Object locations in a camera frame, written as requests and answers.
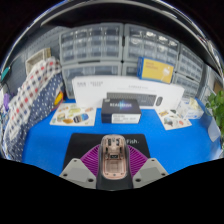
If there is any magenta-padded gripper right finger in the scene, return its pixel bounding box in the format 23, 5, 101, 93
114, 144, 169, 192

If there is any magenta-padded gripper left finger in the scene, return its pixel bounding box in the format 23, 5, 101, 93
59, 143, 115, 192

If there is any black mouse pad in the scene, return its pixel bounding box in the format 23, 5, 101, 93
62, 133, 152, 172

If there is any colourful sticker sheet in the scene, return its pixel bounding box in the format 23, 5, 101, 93
154, 108, 193, 131
49, 102, 98, 128

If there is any small black product box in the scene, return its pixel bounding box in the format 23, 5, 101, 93
100, 98, 143, 125

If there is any navy white-dotted cloth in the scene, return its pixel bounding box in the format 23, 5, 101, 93
9, 72, 65, 163

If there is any small yellow-orange tool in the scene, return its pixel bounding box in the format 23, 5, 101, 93
53, 91, 65, 108

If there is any green plant in white pot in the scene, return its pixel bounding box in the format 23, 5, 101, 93
204, 89, 224, 144

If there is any white keyboard packaging box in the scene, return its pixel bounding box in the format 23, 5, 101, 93
71, 75, 185, 111

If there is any cream disposable glove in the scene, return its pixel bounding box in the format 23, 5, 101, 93
187, 97, 202, 110

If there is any grey small-parts drawer cabinet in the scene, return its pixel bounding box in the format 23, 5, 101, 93
61, 61, 123, 98
173, 44, 205, 81
59, 22, 125, 65
121, 62, 141, 77
172, 72, 202, 98
123, 23, 181, 65

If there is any beige storage basket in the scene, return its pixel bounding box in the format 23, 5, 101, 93
25, 47, 53, 74

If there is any dark overhead shelf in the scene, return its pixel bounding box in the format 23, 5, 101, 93
36, 0, 218, 58

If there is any yellow box with blue frame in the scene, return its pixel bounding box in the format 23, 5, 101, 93
137, 56, 175, 84

